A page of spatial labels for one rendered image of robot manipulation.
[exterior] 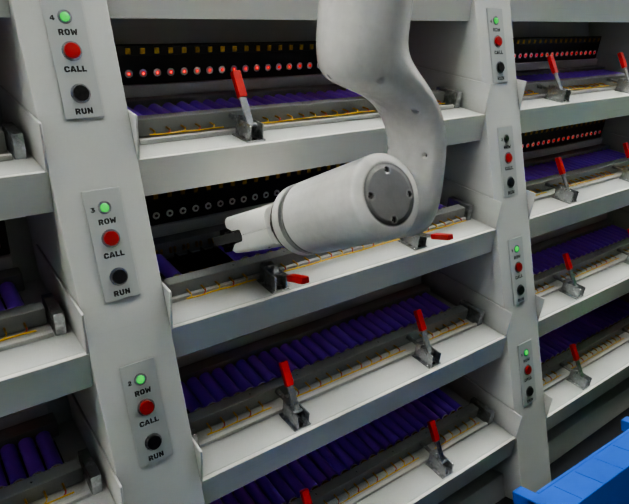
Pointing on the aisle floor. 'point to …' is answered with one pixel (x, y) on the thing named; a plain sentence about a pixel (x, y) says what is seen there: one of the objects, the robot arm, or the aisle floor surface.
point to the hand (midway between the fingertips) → (242, 236)
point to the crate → (603, 473)
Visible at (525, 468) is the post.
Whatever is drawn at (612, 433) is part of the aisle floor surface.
